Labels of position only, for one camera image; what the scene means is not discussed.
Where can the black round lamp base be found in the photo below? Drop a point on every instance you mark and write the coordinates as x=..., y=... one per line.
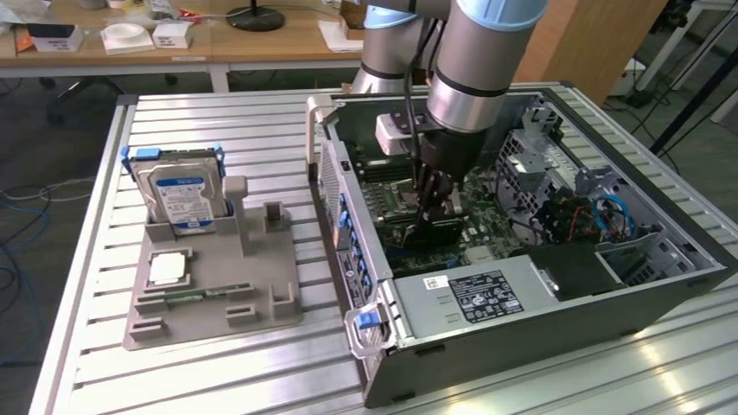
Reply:
x=257, y=21

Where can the silver CPU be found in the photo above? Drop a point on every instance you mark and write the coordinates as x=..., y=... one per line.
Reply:
x=167, y=270

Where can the green RAM stick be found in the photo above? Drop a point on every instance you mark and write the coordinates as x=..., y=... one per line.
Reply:
x=193, y=294

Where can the wooden desk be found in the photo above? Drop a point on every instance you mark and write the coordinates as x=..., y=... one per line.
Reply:
x=259, y=47

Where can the black stand pole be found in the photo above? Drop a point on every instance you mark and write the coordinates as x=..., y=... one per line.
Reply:
x=686, y=91

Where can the graphics card with black fan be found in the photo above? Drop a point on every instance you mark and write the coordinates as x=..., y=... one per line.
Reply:
x=438, y=235

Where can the green motherboard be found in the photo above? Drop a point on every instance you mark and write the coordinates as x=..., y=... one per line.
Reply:
x=488, y=225

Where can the metal disk bay cage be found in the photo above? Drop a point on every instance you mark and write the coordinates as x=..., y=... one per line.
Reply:
x=528, y=160

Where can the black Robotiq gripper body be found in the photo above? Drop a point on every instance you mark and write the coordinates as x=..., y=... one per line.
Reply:
x=453, y=151

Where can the white flat booklet box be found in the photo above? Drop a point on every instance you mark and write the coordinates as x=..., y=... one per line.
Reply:
x=337, y=36

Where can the small white labelled box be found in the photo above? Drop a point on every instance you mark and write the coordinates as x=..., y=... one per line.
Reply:
x=173, y=35

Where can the cardboard box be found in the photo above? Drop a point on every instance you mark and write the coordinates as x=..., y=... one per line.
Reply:
x=353, y=13

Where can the CPU socket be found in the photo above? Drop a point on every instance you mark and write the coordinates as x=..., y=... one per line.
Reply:
x=404, y=194

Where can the open black PC case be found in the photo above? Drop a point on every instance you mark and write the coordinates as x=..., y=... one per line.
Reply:
x=577, y=328

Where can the hard disk in blue caddy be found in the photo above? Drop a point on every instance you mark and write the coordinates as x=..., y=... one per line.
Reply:
x=182, y=201

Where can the white box with round bowl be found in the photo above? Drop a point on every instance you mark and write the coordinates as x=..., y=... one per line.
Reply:
x=127, y=39

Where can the grey case latch blue tab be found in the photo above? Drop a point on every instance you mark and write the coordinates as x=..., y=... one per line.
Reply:
x=366, y=333

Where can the white box with dark lid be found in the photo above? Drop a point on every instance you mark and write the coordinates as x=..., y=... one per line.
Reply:
x=57, y=38

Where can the wooden cabinet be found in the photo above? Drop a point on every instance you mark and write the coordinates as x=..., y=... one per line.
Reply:
x=594, y=47

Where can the black office chair base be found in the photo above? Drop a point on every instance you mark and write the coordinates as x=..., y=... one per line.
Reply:
x=81, y=93

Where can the grey parts rack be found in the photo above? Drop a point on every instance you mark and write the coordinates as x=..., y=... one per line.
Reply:
x=231, y=311

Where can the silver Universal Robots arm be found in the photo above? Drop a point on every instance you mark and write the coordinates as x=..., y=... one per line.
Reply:
x=473, y=65

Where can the grey power supply unit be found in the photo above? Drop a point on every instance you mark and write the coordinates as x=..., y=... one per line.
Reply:
x=426, y=311

